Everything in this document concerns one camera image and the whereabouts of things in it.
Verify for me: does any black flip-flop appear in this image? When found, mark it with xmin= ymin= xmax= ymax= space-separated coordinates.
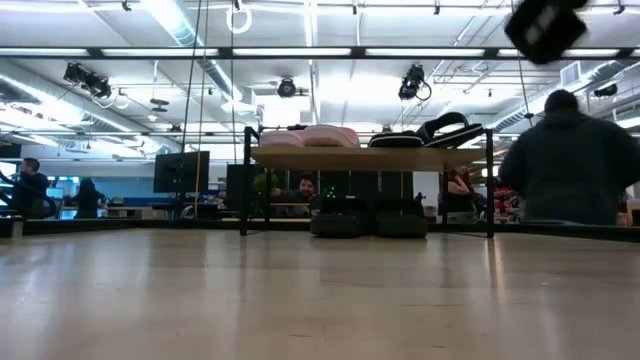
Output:
xmin=415 ymin=111 xmax=487 ymax=149
xmin=367 ymin=130 xmax=425 ymax=149

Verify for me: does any pink slide sandal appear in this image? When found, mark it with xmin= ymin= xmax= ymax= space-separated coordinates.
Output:
xmin=302 ymin=124 xmax=360 ymax=149
xmin=258 ymin=129 xmax=307 ymax=148

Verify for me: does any person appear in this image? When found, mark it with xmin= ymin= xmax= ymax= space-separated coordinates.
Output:
xmin=271 ymin=172 xmax=322 ymax=217
xmin=442 ymin=166 xmax=483 ymax=225
xmin=73 ymin=177 xmax=107 ymax=220
xmin=498 ymin=88 xmax=640 ymax=227
xmin=10 ymin=157 xmax=52 ymax=220

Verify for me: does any green potted plant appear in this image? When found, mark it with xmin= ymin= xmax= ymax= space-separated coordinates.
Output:
xmin=252 ymin=172 xmax=281 ymax=197

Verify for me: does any black overhead light bar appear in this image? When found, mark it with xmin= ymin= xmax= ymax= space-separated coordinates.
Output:
xmin=0 ymin=45 xmax=640 ymax=62

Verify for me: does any dark monitor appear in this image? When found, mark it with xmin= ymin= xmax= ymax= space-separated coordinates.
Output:
xmin=153 ymin=150 xmax=211 ymax=195

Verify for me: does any wooden shelf with black frame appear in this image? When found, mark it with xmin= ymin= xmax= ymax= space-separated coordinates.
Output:
xmin=238 ymin=125 xmax=497 ymax=240

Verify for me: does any white hanging cable ring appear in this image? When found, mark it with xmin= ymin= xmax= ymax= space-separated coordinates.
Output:
xmin=225 ymin=3 xmax=254 ymax=36

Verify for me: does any thin dark hanging cable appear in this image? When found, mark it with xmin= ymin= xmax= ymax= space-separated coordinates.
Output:
xmin=229 ymin=0 xmax=238 ymax=166

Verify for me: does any silver ventilation duct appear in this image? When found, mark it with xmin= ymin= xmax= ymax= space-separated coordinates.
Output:
xmin=142 ymin=0 xmax=257 ymax=109

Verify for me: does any black hanging cable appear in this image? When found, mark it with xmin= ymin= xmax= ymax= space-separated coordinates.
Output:
xmin=181 ymin=0 xmax=204 ymax=221

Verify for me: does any black metal table frame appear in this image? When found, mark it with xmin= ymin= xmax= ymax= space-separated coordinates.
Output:
xmin=0 ymin=215 xmax=640 ymax=244

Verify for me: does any black curved cable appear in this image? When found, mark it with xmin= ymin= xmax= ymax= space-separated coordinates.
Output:
xmin=0 ymin=169 xmax=58 ymax=220

